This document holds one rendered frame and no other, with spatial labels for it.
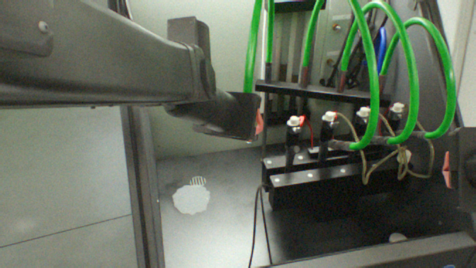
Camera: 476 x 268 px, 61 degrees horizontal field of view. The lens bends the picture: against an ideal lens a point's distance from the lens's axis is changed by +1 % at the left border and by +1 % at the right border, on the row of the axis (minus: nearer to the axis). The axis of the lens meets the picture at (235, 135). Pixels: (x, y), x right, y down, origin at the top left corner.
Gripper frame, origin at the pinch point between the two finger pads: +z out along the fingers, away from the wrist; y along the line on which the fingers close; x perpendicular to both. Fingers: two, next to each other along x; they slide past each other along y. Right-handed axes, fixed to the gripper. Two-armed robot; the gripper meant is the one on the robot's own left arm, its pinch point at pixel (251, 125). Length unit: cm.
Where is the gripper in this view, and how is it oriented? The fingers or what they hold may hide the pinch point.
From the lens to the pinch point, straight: 65.6
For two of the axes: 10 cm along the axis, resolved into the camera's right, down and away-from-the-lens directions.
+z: 4.9, 1.7, 8.5
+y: -8.5, -1.1, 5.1
